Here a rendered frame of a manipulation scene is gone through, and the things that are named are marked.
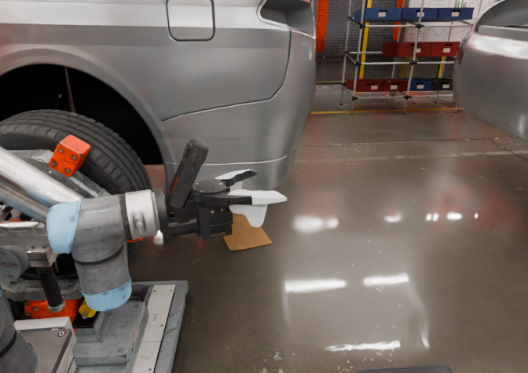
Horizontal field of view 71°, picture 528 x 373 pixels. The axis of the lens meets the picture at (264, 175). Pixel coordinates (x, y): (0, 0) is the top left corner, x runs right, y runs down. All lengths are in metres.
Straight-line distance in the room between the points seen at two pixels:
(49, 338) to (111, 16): 1.05
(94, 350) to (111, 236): 1.24
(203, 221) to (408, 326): 1.72
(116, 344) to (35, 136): 0.93
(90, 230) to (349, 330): 1.67
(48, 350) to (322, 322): 1.41
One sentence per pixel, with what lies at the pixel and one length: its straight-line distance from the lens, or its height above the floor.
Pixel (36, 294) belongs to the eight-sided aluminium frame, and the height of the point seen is 0.61.
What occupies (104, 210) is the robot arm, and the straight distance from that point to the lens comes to 0.59.
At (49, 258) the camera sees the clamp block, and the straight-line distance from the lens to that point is 1.12.
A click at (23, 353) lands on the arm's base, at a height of 0.87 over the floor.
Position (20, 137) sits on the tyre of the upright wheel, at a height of 1.15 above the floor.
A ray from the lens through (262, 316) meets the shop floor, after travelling 2.10.
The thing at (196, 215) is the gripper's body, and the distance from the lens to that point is 0.62.
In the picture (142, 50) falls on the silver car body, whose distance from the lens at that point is 1.51.
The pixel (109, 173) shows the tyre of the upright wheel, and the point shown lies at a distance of 1.28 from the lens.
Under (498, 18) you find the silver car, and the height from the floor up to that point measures 1.40.
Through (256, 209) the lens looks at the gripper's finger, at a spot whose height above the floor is 1.22.
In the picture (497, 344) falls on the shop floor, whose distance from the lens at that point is 2.29.
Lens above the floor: 1.53
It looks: 25 degrees down
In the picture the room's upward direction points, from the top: straight up
